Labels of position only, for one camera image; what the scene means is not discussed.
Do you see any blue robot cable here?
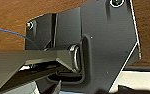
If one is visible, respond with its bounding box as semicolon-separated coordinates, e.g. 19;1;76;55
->
0;27;42;51

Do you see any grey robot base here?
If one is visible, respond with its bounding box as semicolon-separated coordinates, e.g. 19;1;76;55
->
25;0;142;94

